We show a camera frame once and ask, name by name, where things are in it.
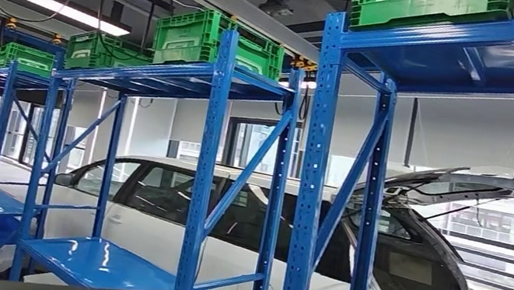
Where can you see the white car tailgate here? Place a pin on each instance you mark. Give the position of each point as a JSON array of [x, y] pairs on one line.
[[491, 178]]

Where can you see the pale grey roller blind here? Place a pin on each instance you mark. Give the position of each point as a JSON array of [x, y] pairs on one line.
[[473, 133], [400, 131]]

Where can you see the white car body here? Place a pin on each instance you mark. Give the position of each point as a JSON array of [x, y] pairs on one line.
[[155, 252]]

